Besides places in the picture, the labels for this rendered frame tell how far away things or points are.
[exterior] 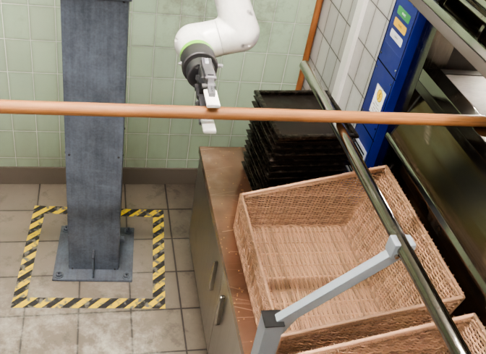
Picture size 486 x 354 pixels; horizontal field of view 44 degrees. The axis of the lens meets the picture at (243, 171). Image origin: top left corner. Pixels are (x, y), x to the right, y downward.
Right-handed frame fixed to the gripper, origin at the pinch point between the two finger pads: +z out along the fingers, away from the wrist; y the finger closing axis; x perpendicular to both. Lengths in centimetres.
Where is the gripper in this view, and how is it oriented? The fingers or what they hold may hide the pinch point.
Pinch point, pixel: (210, 112)
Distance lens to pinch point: 138.0
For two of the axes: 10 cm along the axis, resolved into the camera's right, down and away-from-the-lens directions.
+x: -9.7, -0.2, -2.3
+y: -1.6, 7.8, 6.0
